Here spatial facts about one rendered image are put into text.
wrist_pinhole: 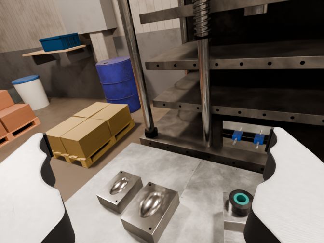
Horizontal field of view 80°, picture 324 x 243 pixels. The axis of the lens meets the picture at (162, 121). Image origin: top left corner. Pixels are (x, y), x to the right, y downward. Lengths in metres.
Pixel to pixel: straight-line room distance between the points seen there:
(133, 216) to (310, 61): 0.91
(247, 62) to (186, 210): 0.70
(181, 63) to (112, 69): 2.45
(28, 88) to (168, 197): 4.88
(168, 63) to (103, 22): 2.81
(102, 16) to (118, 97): 1.37
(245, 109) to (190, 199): 0.52
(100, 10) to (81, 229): 3.41
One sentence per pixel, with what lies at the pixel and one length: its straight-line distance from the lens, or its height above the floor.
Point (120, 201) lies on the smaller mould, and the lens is 0.91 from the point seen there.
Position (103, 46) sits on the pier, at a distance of 3.99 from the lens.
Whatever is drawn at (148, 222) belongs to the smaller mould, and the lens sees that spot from 0.80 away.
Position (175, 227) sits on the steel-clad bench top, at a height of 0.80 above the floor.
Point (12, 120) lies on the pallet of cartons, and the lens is 4.34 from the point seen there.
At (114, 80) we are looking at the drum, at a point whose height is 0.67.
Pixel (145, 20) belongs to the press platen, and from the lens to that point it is 1.21.
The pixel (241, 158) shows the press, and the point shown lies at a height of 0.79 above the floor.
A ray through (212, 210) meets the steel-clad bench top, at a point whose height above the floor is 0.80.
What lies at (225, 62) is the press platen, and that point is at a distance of 1.02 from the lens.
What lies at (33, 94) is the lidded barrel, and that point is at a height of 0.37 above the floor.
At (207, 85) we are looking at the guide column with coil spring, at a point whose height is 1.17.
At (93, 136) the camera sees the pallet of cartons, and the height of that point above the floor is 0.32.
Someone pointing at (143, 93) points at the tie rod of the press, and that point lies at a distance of 1.23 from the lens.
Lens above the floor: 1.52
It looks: 28 degrees down
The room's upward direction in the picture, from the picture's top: 10 degrees counter-clockwise
